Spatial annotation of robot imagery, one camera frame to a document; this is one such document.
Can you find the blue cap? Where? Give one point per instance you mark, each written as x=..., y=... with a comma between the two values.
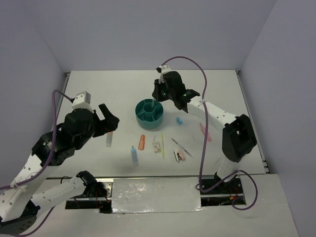
x=179, y=121

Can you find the white staples box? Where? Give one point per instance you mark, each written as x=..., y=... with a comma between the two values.
x=156, y=147

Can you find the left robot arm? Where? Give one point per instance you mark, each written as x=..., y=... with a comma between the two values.
x=21, y=203

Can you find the orange capped highlighter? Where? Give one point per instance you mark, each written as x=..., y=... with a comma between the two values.
x=109, y=139

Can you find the blue highlighter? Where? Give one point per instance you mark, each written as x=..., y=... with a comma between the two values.
x=134, y=156

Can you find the yellow pen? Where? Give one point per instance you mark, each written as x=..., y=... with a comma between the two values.
x=162, y=146

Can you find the pink white stapler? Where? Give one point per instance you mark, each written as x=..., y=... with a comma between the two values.
x=179, y=156

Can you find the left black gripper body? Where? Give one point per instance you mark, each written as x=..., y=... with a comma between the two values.
x=100, y=127

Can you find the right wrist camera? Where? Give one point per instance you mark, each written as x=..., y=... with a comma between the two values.
x=162, y=70

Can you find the pink highlighter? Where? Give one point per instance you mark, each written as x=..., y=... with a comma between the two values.
x=203, y=129

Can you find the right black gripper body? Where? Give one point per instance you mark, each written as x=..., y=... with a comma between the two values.
x=162, y=93

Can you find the orange transparent cap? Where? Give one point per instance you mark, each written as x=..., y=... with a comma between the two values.
x=142, y=142

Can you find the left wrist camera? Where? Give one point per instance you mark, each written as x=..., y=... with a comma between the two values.
x=82, y=101

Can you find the purple pen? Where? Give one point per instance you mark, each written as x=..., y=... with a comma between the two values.
x=179, y=145

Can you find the foil covered base plate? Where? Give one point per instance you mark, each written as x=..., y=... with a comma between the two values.
x=155, y=195

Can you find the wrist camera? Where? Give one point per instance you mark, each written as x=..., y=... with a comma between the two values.
x=82, y=101
x=162, y=70

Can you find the teal round organizer container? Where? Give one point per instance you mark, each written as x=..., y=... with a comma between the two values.
x=147, y=117

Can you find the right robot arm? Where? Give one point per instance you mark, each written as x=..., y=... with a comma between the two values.
x=238, y=138

